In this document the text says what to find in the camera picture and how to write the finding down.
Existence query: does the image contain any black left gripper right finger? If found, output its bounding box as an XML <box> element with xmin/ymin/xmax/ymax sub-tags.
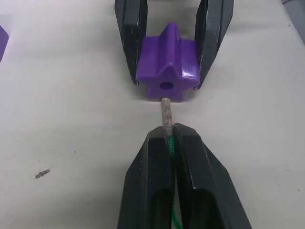
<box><xmin>173</xmin><ymin>123</ymin><xmax>253</xmax><ymax>229</ymax></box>

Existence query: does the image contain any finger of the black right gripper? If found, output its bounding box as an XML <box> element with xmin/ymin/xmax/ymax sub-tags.
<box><xmin>114</xmin><ymin>0</ymin><xmax>149</xmax><ymax>85</ymax></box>
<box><xmin>193</xmin><ymin>0</ymin><xmax>234</xmax><ymax>91</ymax></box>

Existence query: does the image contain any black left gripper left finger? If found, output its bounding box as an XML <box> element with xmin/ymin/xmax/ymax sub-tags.
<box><xmin>118</xmin><ymin>126</ymin><xmax>175</xmax><ymax>229</ymax></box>

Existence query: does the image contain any purple star-shaped block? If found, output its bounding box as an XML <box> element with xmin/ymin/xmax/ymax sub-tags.
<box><xmin>136</xmin><ymin>22</ymin><xmax>201</xmax><ymax>104</ymax></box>

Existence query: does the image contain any green lace with grey tip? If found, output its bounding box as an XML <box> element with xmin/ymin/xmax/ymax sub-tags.
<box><xmin>161</xmin><ymin>96</ymin><xmax>179</xmax><ymax>229</ymax></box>

